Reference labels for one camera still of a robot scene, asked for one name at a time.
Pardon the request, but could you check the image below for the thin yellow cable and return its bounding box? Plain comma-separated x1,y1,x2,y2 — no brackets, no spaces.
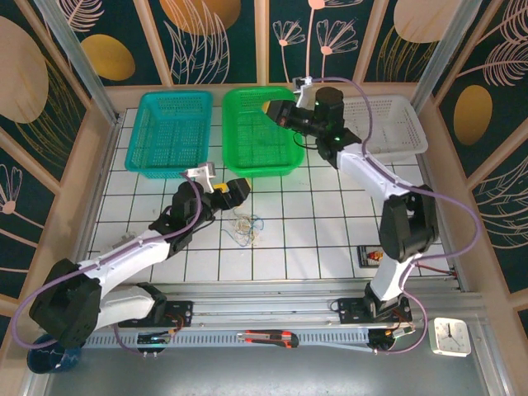
230,212,252,232
233,224,261,245

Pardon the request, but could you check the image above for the thin blue cable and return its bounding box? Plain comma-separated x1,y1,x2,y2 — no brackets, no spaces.
219,213,266,248

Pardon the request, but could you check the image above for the green plastic basket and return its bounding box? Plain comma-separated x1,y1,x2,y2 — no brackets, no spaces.
221,86,306,179

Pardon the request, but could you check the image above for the white plastic basket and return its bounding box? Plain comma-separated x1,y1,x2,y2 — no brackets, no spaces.
341,94,429,165

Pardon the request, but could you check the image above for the teal plastic basket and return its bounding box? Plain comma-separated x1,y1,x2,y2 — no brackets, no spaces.
124,90,215,180

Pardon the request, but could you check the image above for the small black circuit board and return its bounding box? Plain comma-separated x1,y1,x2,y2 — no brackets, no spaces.
137,332,173,347

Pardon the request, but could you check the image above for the red black utility knife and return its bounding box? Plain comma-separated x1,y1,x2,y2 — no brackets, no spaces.
237,329,299,350

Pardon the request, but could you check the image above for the dark blue mug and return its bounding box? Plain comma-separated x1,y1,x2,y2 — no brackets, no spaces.
27,334,83,375

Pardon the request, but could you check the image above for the white square clock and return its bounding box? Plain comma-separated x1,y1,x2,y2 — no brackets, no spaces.
428,317,473,358

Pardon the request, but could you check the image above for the purple sheathed cable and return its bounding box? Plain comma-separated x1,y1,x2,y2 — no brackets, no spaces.
11,171,205,356
307,76,483,356

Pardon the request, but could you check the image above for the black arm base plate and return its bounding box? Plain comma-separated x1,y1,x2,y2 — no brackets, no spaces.
337,296,413,326
117,299,195,330

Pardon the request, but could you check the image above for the aluminium mounting rail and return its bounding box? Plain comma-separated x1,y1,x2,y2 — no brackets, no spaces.
39,280,486,331

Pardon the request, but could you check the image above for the grey slotted cable duct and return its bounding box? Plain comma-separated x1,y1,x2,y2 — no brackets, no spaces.
80,331,372,348

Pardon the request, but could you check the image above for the aluminium frame post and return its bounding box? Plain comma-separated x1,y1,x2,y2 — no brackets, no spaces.
34,0,123,125
410,0,483,109

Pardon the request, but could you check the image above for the thin red wire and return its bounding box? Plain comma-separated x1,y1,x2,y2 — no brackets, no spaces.
416,262,457,276

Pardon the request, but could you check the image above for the black controller with wires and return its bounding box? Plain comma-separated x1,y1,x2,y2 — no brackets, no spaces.
368,323,417,351

